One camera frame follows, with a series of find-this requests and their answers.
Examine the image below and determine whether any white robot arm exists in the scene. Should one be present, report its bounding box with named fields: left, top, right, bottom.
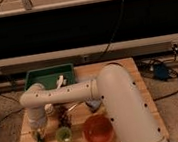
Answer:
left=19, top=63, right=169, bottom=142

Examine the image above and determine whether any red orange bowl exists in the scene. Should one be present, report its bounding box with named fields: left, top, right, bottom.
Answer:
left=82, top=114, right=115, bottom=142

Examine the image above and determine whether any white cylindrical cup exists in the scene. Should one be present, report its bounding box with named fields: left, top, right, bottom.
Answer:
left=44, top=104, right=54, bottom=116

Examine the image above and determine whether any small green cup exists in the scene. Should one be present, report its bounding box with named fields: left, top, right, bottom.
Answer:
left=55, top=126, right=72, bottom=142

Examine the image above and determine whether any dark purple grape bunch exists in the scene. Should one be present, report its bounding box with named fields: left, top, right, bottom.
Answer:
left=57, top=106, right=72, bottom=128

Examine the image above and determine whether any green plastic tray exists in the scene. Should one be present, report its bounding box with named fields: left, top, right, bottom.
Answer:
left=24, top=63, right=76, bottom=90

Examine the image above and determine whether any white scrub brush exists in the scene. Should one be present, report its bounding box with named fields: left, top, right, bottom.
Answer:
left=56, top=75, right=67, bottom=89

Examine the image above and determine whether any blue sponge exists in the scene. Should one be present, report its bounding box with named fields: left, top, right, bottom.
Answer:
left=86, top=100, right=101, bottom=112

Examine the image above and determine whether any blue power adapter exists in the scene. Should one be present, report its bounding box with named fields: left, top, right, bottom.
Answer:
left=153, top=64, right=169, bottom=81

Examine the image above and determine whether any black floor cable left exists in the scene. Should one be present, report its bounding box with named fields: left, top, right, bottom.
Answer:
left=0, top=66, right=29, bottom=123

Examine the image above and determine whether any black floor cable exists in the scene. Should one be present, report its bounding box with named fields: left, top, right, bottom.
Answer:
left=133, top=42, right=178, bottom=105
left=0, top=66, right=29, bottom=123

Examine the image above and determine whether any black floor cable right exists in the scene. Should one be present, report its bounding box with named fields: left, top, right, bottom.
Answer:
left=133, top=42, right=178, bottom=105

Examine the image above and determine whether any black hanging cable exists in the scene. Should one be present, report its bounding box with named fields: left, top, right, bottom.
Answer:
left=90, top=0, right=137, bottom=59

